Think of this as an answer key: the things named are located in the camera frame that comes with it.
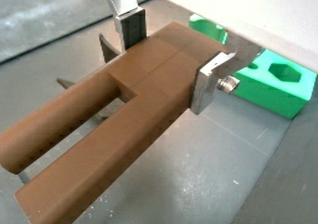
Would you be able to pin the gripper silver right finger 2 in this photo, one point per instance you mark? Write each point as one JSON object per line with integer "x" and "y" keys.
{"x": 214, "y": 74}

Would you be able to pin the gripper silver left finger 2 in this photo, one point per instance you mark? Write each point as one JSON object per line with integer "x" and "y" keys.
{"x": 130, "y": 21}

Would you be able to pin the brown square-circle forked object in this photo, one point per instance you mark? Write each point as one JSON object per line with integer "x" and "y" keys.
{"x": 152, "y": 77}

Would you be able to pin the green fixture base block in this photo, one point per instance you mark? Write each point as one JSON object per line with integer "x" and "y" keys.
{"x": 273, "y": 82}

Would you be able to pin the dark grey curved cradle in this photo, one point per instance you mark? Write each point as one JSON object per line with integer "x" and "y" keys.
{"x": 110, "y": 53}

